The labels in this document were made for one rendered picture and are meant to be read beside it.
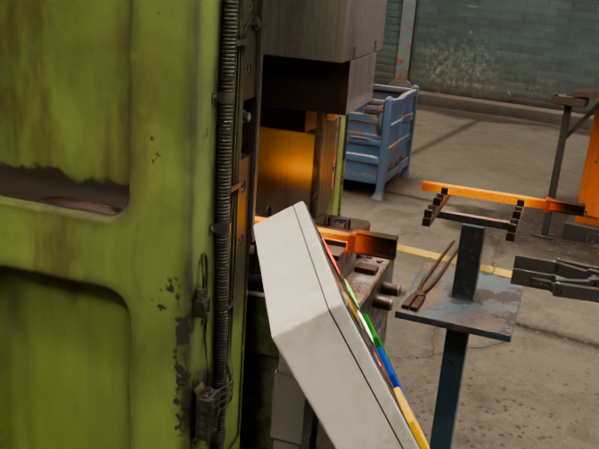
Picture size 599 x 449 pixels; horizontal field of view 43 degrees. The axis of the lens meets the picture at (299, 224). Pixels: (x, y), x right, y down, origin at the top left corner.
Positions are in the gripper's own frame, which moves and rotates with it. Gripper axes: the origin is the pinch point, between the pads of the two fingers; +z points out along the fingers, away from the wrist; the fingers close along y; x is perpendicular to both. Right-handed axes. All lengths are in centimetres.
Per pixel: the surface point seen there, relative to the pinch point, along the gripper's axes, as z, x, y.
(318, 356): 20, 14, -74
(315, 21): 40, 43, -18
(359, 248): 32.7, -1.2, -0.7
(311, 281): 23, 19, -67
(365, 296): 29.2, -8.5, -6.7
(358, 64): 35, 36, -7
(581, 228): -33, -91, 342
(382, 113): 105, -39, 365
